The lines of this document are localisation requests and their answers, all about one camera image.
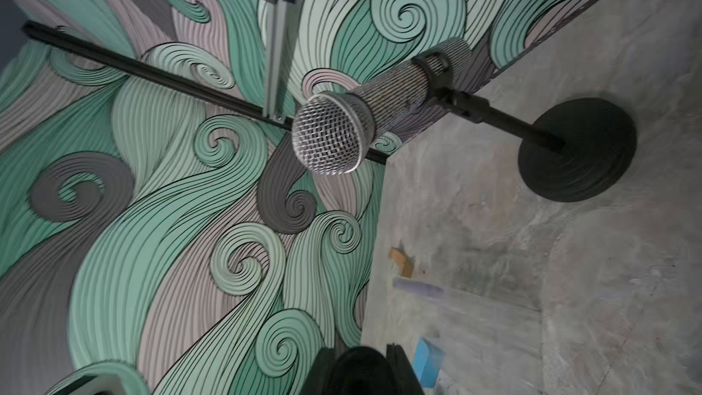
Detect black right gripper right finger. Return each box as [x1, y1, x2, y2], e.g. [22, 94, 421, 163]
[386, 344, 424, 395]

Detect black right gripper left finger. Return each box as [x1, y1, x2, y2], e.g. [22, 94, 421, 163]
[299, 347, 336, 395]

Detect black lipstick tube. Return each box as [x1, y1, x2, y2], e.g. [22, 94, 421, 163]
[322, 347, 400, 395]

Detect clear acrylic lipstick organizer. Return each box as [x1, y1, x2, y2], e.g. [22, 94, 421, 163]
[392, 277, 544, 394]

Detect light blue rectangular block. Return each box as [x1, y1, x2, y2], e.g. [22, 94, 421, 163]
[412, 338, 445, 389]

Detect tan wooden block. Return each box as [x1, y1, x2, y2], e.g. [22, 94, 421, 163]
[389, 248, 414, 278]

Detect silver mesh microphone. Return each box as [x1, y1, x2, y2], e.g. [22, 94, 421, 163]
[292, 38, 472, 176]

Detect black microphone stand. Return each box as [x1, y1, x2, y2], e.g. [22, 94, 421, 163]
[411, 49, 637, 203]

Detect black corner frame post left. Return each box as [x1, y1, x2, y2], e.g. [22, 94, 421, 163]
[21, 20, 389, 166]

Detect aluminium rail back wall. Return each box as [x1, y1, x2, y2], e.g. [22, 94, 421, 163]
[263, 0, 287, 124]

